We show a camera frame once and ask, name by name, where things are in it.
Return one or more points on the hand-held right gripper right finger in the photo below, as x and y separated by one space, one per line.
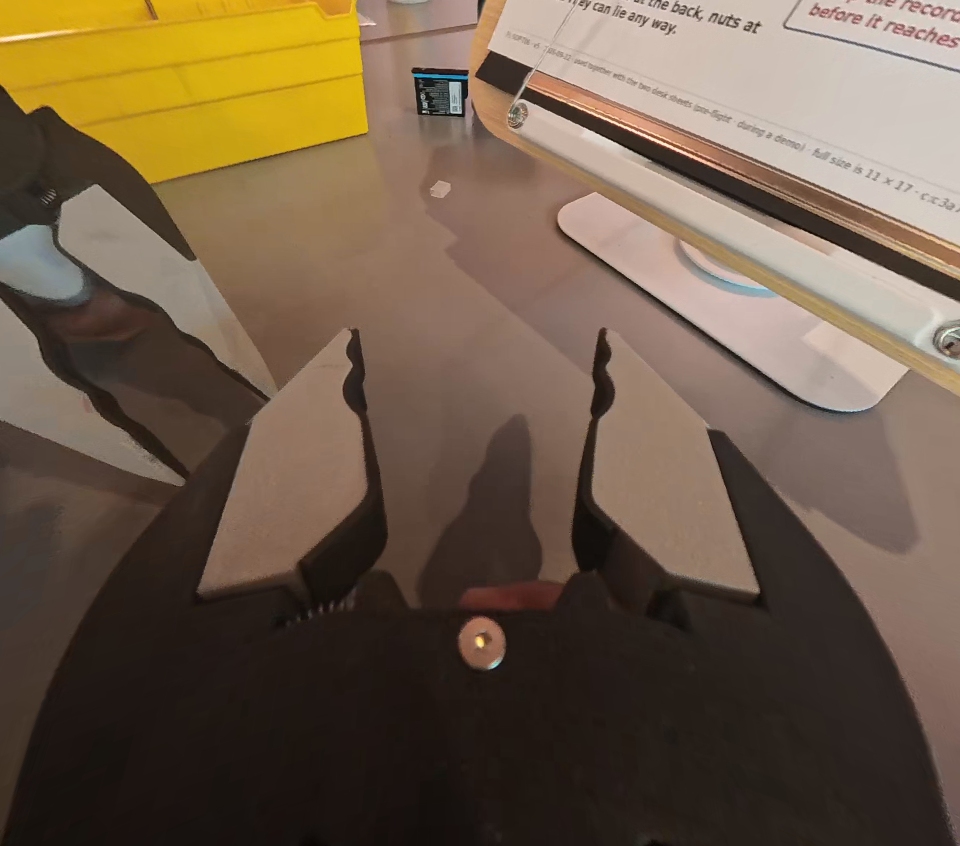
660 486

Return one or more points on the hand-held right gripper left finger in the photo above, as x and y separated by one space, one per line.
300 478

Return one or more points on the yellow plastic bin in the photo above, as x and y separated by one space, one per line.
187 80

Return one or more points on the black camera battery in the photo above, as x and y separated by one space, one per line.
441 92

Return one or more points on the printed instruction sheet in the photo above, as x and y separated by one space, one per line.
750 35

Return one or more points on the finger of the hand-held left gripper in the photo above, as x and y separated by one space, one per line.
142 253
37 381

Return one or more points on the small clear plastic piece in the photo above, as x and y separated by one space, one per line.
440 188

